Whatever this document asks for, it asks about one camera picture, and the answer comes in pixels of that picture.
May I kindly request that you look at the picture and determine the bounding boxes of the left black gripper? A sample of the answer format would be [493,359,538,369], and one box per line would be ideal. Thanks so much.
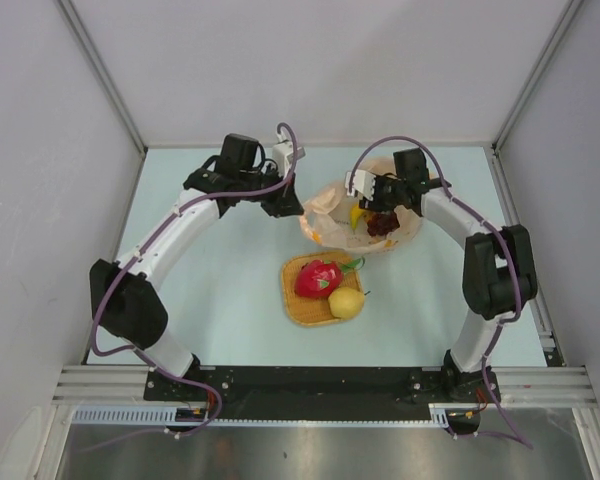
[238,163,304,219]

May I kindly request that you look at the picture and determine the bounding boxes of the translucent orange plastic bag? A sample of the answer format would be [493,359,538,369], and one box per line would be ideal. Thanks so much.
[299,180,422,255]

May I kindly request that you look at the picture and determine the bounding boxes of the yellow fake banana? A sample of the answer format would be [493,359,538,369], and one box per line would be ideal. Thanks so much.
[349,203,372,232]

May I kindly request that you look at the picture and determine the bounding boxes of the red fake fruit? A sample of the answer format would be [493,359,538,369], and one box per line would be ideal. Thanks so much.
[294,257,365,299]

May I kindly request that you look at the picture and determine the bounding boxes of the woven bamboo tray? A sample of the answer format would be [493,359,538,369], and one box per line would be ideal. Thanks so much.
[281,251,365,327]

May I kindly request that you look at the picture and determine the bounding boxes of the yellow fake lemon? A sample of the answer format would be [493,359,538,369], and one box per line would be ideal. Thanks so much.
[328,287,366,320]

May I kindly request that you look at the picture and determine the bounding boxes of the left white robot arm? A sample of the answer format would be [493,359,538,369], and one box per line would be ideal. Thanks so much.
[89,122,304,400]

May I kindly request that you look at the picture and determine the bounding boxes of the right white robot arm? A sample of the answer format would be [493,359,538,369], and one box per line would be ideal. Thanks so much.
[345,148,538,402]

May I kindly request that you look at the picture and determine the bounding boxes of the dark red fake grapes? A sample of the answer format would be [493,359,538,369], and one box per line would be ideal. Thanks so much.
[366,211,400,237]

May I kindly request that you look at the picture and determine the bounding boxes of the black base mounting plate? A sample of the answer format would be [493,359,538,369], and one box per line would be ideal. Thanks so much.
[143,364,501,434]

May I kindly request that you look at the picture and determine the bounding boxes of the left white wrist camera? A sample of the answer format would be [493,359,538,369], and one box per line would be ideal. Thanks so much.
[271,133,306,178]

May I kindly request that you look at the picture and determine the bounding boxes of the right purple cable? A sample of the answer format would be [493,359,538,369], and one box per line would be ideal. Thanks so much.
[353,135,534,449]

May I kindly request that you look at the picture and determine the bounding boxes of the left aluminium corner post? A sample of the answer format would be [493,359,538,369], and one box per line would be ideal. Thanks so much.
[54,0,148,159]

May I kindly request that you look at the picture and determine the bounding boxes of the aluminium corner post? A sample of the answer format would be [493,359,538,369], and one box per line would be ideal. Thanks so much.
[491,0,586,154]
[54,0,148,159]

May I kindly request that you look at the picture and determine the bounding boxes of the right aluminium corner post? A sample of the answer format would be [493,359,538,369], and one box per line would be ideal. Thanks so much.
[491,0,586,154]

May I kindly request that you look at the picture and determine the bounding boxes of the aluminium frame rail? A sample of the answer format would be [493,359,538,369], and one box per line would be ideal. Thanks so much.
[52,365,598,409]

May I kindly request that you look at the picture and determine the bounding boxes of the white slotted cable duct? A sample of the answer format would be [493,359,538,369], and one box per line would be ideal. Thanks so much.
[72,405,449,428]

